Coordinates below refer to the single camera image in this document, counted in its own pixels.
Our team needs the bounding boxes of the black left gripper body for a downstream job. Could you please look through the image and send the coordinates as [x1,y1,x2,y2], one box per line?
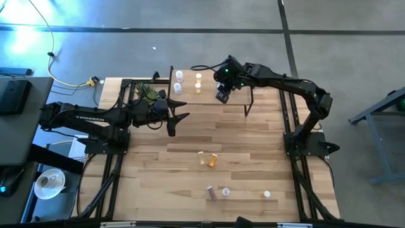
[130,99,171,129]

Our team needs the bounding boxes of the white label strip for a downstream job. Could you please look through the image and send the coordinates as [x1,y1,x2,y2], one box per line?
[277,222,313,228]
[99,221,137,228]

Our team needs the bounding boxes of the black computer mouse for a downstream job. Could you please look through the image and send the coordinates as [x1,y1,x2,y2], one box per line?
[0,167,25,198]

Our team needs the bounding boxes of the succulent plant in black pot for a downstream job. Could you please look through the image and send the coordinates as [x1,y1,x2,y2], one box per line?
[134,81,161,107]

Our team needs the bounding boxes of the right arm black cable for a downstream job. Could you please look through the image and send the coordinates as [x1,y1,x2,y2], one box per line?
[189,62,226,72]

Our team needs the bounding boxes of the black rounded object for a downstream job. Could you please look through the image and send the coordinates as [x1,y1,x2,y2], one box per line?
[234,216,254,228]

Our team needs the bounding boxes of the grey side desk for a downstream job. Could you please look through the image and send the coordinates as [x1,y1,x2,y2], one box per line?
[0,75,54,228]

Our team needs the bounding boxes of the grey metal table stand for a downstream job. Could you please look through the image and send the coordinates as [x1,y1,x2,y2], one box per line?
[347,85,405,185]

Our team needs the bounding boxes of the wooden shelf black metal legs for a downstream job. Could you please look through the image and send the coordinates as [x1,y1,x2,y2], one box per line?
[166,65,255,118]

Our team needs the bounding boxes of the black aluminium rig frame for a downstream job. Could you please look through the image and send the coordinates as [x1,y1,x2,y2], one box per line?
[71,65,342,228]

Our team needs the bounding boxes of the flat black bar device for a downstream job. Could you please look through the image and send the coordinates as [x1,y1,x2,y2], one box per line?
[0,66,33,77]

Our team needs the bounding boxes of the black desk beam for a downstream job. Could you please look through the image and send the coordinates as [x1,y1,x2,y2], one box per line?
[27,142,85,175]

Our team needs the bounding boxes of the black box device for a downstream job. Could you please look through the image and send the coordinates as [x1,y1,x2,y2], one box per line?
[0,79,33,116]

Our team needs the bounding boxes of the white bowl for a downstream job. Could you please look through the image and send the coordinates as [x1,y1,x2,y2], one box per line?
[34,168,67,201]

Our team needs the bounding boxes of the yellow power cable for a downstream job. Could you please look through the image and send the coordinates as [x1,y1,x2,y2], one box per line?
[27,0,96,88]

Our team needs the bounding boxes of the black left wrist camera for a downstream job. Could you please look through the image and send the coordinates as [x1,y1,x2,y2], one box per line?
[154,98,171,115]

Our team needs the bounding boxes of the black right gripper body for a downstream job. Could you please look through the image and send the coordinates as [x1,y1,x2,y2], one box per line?
[213,56,245,93]

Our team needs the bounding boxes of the white paper sheet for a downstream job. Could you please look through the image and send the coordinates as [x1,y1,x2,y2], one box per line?
[68,134,90,161]

